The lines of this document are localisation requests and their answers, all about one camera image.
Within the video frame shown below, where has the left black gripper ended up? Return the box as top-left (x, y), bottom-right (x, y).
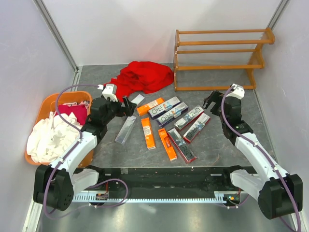
top-left (102, 96), bottom-right (136, 124)

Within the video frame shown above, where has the silver toothpaste box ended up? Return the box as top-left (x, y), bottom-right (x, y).
top-left (131, 94), bottom-right (145, 107)
top-left (115, 116), bottom-right (137, 145)

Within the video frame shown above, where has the orange toothpaste box top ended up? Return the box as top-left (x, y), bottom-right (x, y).
top-left (137, 97), bottom-right (165, 116)

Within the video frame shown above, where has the orange toothpaste box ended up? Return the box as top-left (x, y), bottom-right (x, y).
top-left (141, 117), bottom-right (156, 150)
top-left (137, 97), bottom-right (165, 116)

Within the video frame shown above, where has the orange toothpaste box windowed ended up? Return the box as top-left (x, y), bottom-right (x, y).
top-left (158, 128), bottom-right (177, 161)

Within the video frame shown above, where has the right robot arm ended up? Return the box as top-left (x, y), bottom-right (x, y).
top-left (203, 86), bottom-right (303, 219)

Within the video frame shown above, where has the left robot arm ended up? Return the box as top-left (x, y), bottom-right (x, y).
top-left (33, 97), bottom-right (136, 211)

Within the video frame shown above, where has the wooden two-tier shelf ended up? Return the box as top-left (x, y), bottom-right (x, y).
top-left (173, 27), bottom-right (275, 91)

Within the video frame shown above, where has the purple R&O box upper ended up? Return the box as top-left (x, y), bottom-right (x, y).
top-left (148, 97), bottom-right (181, 119)

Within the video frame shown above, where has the purple r&o box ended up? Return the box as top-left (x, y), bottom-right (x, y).
top-left (156, 102), bottom-right (189, 128)
top-left (148, 97), bottom-right (181, 119)

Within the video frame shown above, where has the purple R&O box lower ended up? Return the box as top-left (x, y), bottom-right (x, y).
top-left (156, 102), bottom-right (189, 128)

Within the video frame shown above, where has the red R&O box upper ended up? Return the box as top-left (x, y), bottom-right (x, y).
top-left (174, 105), bottom-right (204, 131)

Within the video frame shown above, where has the red r&o box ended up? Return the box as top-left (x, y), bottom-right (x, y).
top-left (168, 128), bottom-right (197, 163)
top-left (174, 105), bottom-right (204, 131)
top-left (183, 113), bottom-right (211, 143)

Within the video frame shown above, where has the red cloth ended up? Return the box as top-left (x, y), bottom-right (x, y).
top-left (109, 61), bottom-right (174, 99)

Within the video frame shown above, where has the red R&O box right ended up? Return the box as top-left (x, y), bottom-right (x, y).
top-left (183, 113), bottom-right (211, 143)

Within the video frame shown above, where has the magenta cloth in basket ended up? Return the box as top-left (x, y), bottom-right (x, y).
top-left (58, 104), bottom-right (87, 125)

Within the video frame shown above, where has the red R&O box bottom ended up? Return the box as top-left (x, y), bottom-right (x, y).
top-left (168, 128), bottom-right (197, 163)

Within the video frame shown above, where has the orange plastic basket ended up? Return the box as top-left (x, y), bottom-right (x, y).
top-left (25, 90), bottom-right (95, 168)

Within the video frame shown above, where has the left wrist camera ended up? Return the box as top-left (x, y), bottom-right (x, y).
top-left (98, 84), bottom-right (118, 102)

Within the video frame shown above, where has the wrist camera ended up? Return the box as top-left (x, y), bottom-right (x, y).
top-left (227, 84), bottom-right (245, 100)
top-left (98, 84), bottom-right (118, 102)

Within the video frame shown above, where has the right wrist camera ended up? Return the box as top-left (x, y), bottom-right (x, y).
top-left (227, 84), bottom-right (245, 100)

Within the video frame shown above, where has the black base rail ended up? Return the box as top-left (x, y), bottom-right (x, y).
top-left (91, 167), bottom-right (240, 199)

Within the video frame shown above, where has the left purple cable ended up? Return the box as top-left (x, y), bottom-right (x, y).
top-left (43, 84), bottom-right (128, 220)

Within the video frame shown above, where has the purple cable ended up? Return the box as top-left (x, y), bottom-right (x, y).
top-left (214, 87), bottom-right (302, 232)
top-left (43, 84), bottom-right (128, 220)

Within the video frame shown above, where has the grey cable duct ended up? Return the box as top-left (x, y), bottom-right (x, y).
top-left (72, 190), bottom-right (242, 203)

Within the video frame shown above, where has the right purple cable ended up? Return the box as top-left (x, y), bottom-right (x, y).
top-left (214, 87), bottom-right (302, 232)

